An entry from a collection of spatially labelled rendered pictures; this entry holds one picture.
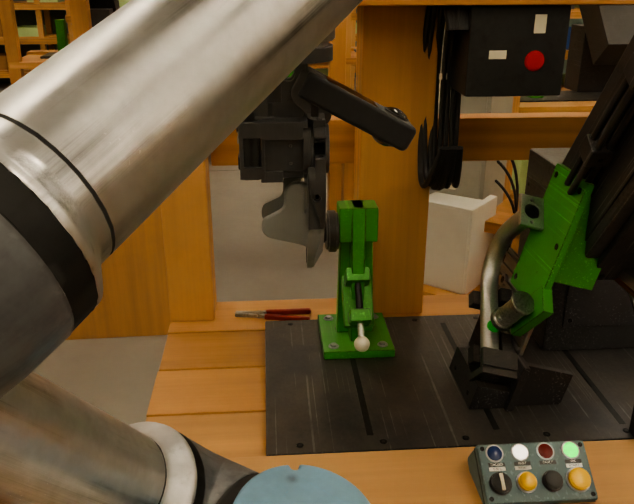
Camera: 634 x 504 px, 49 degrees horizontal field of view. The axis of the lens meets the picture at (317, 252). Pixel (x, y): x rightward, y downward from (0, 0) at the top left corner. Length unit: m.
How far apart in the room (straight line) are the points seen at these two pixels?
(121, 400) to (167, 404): 1.67
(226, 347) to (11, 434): 0.95
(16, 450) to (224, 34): 0.27
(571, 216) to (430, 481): 0.43
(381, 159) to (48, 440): 1.01
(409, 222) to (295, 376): 0.40
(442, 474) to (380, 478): 0.09
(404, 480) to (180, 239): 0.66
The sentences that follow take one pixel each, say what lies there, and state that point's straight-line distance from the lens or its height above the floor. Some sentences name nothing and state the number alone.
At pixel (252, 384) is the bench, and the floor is 0.88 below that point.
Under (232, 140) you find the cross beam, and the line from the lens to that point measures 1.43.
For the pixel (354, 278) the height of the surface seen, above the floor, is 1.04.
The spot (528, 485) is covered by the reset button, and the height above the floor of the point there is 0.93.
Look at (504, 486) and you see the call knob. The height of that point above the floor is 0.93.
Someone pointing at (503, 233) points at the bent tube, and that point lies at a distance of 1.20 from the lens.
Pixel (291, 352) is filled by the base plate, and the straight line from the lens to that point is 1.31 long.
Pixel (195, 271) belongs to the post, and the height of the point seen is 0.99.
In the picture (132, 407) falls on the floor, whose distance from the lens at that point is 2.84.
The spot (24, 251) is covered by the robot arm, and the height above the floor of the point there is 1.47.
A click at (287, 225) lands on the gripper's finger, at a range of 0.67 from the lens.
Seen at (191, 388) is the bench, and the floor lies 0.88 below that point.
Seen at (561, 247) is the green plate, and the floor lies 1.18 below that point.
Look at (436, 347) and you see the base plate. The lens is 1.34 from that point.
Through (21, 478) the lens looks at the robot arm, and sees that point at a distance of 0.47.
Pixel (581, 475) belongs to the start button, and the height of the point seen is 0.94.
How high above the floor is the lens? 1.56
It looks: 22 degrees down
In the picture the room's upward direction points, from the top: straight up
